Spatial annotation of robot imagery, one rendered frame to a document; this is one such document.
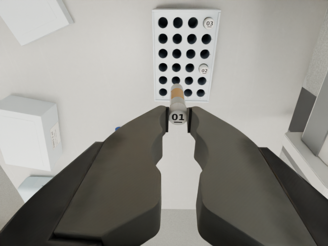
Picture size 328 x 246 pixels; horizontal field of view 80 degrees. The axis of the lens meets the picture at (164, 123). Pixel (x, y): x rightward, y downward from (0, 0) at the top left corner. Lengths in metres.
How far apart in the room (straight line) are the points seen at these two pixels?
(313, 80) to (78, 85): 1.21
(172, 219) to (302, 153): 1.78
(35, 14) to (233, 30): 0.28
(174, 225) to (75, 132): 1.78
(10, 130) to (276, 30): 0.45
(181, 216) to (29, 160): 1.67
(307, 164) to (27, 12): 0.42
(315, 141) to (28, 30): 0.42
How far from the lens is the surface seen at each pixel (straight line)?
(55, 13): 0.34
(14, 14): 0.37
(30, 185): 0.55
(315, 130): 0.31
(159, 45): 0.28
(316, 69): 1.34
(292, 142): 0.33
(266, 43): 0.34
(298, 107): 1.07
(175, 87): 0.15
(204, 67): 0.28
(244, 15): 0.33
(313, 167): 0.30
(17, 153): 0.46
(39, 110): 0.40
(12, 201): 2.41
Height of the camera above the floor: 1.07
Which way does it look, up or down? 58 degrees down
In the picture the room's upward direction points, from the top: 174 degrees counter-clockwise
